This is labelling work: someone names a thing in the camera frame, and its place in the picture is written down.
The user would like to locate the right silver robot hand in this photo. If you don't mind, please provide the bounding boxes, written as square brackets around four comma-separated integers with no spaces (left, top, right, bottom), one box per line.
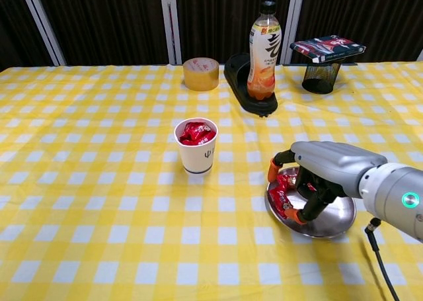
[267,140,387,226]

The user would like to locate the red candy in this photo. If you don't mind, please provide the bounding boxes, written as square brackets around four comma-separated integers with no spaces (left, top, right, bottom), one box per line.
[179,124,198,142]
[191,122,213,136]
[181,134,216,146]
[268,188,295,218]
[276,173,298,190]

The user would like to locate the metal bowl of red candies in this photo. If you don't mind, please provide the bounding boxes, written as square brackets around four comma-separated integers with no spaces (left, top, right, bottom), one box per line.
[265,167,357,238]

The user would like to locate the white paper cup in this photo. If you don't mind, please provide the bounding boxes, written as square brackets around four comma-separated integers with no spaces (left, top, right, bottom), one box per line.
[174,118,219,179]

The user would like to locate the black small bowl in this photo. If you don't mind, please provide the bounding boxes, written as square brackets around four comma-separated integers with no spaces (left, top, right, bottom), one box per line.
[301,58,346,95]

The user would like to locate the black oval plastic tray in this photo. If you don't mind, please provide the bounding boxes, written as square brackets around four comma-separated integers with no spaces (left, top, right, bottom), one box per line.
[223,52,279,118]

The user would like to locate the orange drink plastic bottle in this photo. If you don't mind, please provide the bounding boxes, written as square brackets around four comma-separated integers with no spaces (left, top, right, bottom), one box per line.
[247,1,284,101]

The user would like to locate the brown packing tape roll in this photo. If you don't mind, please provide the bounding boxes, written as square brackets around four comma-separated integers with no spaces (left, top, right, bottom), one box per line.
[182,58,219,92]

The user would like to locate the black pleated curtain panel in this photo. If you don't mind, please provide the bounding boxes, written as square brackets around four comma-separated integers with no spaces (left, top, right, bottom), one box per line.
[0,0,56,71]
[32,0,170,66]
[174,0,293,65]
[290,0,423,64]

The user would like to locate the yellow white checked tablecloth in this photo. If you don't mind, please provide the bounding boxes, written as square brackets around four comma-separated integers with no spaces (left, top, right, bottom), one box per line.
[0,62,423,301]

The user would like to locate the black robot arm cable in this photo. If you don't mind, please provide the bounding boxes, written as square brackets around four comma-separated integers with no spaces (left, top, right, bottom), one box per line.
[364,217,401,301]

